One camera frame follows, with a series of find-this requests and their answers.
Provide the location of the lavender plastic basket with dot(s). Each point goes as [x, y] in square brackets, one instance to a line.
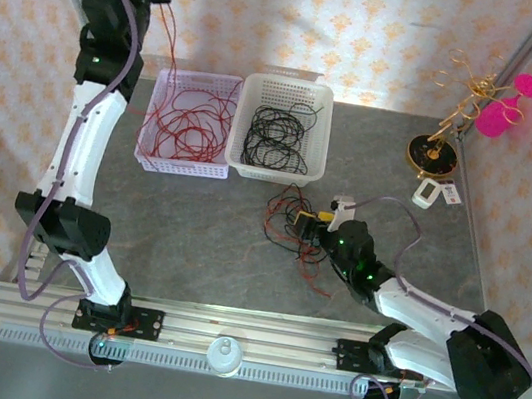
[175, 167]

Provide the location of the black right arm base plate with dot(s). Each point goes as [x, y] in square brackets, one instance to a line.
[345, 354]

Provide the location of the white plastic basket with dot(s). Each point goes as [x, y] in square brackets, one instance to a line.
[274, 176]

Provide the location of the small white digital timer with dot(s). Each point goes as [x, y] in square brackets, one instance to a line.
[425, 192]

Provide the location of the aluminium side rail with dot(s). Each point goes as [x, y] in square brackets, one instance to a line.
[473, 232]
[32, 269]

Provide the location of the small white red card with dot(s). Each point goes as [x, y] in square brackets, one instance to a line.
[451, 193]

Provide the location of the white round knob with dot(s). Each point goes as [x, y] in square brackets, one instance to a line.
[224, 357]

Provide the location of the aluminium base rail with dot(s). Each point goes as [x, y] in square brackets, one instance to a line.
[250, 331]

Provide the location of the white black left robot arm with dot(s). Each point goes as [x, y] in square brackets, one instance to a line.
[87, 146]

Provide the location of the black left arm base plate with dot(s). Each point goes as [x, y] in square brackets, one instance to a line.
[150, 323]

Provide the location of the pink wine glass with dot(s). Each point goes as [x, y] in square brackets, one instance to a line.
[494, 119]

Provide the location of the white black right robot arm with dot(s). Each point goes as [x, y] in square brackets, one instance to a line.
[421, 305]

